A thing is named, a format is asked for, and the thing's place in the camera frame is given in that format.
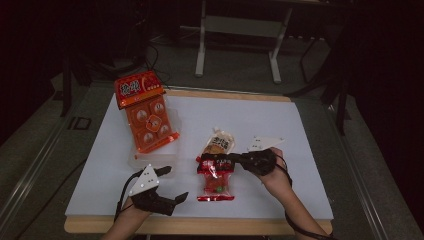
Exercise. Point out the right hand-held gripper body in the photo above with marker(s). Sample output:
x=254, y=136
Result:
x=260, y=161

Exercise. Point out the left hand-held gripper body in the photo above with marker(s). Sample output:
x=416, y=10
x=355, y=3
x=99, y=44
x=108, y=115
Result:
x=146, y=181

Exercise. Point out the clear plastic container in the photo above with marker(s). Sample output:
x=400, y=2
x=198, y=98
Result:
x=160, y=160

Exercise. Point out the red and black snack packet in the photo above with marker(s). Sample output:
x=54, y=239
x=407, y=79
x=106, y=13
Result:
x=216, y=186

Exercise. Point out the large orange snack packet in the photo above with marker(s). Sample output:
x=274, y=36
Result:
x=146, y=113

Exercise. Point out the person's right hand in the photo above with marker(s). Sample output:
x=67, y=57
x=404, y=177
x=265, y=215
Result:
x=278, y=181

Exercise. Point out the person's left hand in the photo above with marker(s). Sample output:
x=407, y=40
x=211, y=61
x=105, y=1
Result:
x=133, y=213

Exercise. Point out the beige spouted pouch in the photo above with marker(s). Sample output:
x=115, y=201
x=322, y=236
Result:
x=220, y=141

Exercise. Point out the wooden table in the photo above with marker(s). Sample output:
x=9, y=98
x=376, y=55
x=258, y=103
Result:
x=200, y=226

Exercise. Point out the white table sheet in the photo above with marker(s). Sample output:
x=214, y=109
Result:
x=216, y=110

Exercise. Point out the black stand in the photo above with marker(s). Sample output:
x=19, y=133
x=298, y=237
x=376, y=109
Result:
x=341, y=110
x=66, y=90

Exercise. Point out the white metal stand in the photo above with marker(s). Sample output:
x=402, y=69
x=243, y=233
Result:
x=200, y=56

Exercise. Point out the black floor socket frame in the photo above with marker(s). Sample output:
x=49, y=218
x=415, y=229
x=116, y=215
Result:
x=80, y=123

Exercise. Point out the grey floor rail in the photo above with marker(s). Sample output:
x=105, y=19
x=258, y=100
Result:
x=360, y=176
x=30, y=176

